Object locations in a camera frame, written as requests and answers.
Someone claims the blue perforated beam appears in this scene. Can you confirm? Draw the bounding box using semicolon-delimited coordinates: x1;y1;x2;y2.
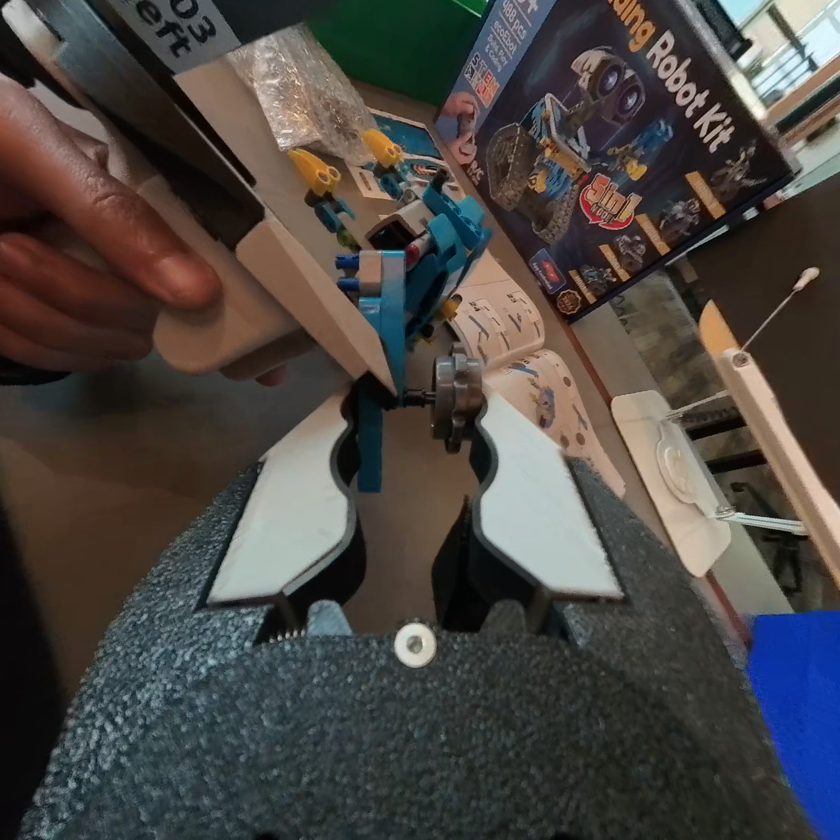
356;249;404;494

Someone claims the person's left hand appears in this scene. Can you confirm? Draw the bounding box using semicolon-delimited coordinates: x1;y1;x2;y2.
0;82;290;388

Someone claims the bubble wrap bag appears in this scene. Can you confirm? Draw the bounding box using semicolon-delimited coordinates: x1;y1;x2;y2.
226;29;382;165

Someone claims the black divider panel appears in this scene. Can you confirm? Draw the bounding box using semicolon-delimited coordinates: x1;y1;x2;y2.
656;157;840;421

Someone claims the sticker sheet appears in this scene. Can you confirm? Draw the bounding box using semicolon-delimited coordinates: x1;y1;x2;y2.
348;108;448;198

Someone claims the grey toothed wheel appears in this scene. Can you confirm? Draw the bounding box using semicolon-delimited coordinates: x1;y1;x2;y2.
428;343;487;455

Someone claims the instruction booklet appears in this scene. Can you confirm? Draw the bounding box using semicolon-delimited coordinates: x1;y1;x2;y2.
451;276;627;496

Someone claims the robot kit box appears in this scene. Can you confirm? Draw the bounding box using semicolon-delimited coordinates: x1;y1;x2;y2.
433;0;798;326

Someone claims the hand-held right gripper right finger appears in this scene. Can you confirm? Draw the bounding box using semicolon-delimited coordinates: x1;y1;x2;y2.
459;394;627;631

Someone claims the green storage bin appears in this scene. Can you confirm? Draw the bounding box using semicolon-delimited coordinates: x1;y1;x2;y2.
305;0;490;106

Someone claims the blue toy robot model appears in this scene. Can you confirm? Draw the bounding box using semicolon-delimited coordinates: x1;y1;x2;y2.
287;128;494;349

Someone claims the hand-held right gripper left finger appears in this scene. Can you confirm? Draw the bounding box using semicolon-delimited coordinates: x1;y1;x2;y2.
203;392;366;634

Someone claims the blue storage bin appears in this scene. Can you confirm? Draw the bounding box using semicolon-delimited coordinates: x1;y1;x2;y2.
748;613;840;840

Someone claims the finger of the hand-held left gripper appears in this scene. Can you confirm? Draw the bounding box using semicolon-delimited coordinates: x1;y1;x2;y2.
236;220;399;396

